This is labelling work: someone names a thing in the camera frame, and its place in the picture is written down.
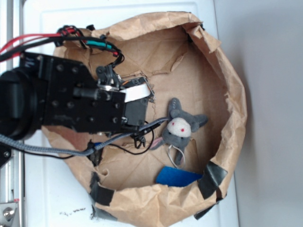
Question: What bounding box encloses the brown paper bag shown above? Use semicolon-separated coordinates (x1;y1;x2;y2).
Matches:
63;12;247;227

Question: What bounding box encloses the aluminium frame rail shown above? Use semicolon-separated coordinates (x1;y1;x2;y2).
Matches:
0;0;26;227

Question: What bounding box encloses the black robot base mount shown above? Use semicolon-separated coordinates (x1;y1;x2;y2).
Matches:
0;143;12;168

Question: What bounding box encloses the grey braided cable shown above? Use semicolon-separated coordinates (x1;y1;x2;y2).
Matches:
0;117;170;157

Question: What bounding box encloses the grey plush mouse toy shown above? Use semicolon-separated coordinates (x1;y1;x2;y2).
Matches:
150;98;208;168

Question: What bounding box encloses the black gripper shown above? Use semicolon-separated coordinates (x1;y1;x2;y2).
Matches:
20;52;154;134

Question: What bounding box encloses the red and black wire bundle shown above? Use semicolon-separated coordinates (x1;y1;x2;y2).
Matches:
0;25;125;69

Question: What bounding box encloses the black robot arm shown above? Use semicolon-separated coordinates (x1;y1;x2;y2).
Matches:
0;52;154;140

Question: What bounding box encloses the white ribbon cable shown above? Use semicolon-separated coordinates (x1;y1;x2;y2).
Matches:
120;84;151;103

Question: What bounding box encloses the blue sponge piece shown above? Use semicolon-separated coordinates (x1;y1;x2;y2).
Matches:
156;166;203;187

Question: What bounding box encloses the white plastic tray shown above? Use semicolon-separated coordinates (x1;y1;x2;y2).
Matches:
23;0;239;227

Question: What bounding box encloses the thin black wire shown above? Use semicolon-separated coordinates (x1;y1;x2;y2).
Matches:
23;125;155;159

